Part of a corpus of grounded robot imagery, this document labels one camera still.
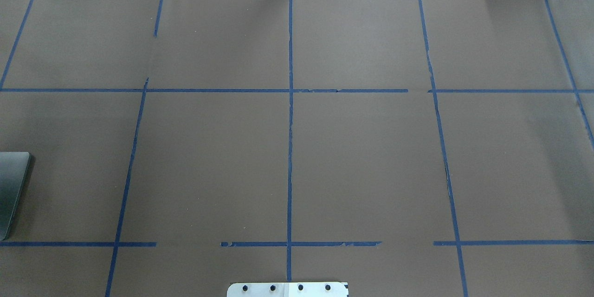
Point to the grey closed laptop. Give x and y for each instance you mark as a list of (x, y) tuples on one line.
[(14, 168)]

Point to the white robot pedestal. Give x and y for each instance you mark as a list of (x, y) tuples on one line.
[(289, 289)]

